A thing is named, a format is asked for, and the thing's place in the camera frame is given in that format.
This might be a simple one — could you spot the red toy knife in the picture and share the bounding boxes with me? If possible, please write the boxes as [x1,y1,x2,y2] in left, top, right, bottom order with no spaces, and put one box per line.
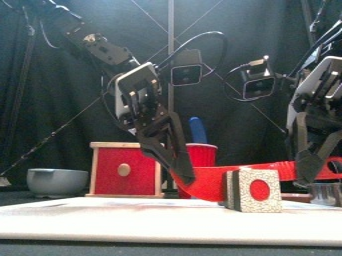
[170,159,342,203]

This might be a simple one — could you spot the toy sushi piece red centre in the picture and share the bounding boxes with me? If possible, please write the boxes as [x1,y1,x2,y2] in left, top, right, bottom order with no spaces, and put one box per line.
[223,170,235,210]
[231,168,284,214]

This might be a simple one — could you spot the white cutting board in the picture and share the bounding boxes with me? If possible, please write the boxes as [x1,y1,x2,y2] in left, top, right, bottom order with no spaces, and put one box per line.
[0,196,342,248]

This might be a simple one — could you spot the red plastic cup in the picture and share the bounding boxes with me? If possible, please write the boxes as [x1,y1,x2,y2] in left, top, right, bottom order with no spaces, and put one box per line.
[178,143,219,200]

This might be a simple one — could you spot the silver metal container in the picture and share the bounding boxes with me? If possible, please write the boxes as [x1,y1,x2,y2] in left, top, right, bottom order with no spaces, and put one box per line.
[309,182,342,207]

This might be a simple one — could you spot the red wooden box with knob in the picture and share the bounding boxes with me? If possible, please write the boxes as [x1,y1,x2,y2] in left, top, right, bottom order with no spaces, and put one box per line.
[86,141,166,198]

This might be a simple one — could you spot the thin diagonal brace rod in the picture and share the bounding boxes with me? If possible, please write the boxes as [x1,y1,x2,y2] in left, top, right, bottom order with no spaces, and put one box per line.
[0,97,103,177]

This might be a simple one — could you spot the grey bowl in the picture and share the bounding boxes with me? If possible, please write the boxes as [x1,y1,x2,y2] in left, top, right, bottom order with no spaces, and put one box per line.
[26,168,91,198]

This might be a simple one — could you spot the blue plastic handle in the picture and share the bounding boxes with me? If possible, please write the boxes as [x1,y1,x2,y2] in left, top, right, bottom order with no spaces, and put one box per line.
[187,116,210,145]

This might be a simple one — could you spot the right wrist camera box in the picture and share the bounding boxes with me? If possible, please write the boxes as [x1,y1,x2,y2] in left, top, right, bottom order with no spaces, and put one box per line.
[239,55,278,100]

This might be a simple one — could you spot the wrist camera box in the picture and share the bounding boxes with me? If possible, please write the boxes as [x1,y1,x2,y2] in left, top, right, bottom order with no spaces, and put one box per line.
[171,49,205,87]
[239,55,278,100]

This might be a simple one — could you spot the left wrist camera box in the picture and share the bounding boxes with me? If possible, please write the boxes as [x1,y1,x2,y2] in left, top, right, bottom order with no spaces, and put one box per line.
[171,49,205,87]

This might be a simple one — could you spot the black right camera cable loop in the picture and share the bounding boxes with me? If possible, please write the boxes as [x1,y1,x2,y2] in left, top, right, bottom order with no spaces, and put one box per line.
[221,63,251,103]

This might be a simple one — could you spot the black camera cable loop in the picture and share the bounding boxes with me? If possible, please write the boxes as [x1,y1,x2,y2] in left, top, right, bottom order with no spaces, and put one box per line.
[155,30,230,79]
[221,63,251,103]

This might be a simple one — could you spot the grey vertical frame pole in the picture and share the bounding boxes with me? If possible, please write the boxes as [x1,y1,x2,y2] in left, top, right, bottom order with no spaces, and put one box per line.
[167,0,177,191]

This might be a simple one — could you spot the black left camera cable loop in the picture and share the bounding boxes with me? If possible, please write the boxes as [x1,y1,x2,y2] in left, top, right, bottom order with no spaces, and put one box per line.
[155,30,230,79]

